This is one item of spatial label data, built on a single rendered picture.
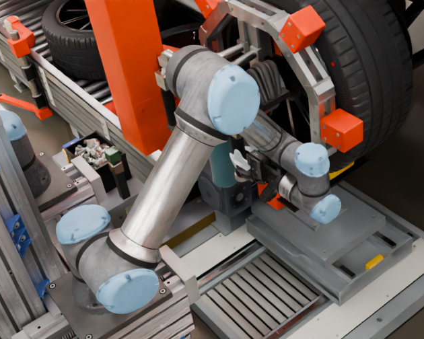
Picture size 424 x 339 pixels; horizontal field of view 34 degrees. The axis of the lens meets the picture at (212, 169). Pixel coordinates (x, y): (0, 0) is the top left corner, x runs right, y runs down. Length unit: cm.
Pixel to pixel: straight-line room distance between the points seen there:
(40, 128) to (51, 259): 201
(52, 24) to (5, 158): 203
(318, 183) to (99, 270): 54
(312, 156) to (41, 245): 68
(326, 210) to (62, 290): 64
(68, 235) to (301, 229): 122
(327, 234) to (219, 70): 130
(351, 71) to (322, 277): 86
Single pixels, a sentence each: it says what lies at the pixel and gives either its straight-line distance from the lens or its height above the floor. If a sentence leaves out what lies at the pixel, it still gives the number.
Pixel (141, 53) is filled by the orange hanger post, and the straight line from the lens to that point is 226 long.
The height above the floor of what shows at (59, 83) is 38.
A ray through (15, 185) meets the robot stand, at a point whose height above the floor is 107.
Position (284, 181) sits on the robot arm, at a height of 88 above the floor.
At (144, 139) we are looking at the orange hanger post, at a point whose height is 59.
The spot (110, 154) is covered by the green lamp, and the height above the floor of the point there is 66.
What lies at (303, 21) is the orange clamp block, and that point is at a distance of 179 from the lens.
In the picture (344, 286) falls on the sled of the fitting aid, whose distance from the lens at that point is 239.
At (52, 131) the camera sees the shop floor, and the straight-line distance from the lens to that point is 366.
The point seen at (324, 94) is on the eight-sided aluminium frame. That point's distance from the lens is 186.
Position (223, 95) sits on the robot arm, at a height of 132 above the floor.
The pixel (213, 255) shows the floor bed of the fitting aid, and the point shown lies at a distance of 266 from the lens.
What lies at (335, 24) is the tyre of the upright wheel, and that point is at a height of 110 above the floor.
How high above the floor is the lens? 201
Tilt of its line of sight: 40 degrees down
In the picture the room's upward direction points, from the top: 11 degrees counter-clockwise
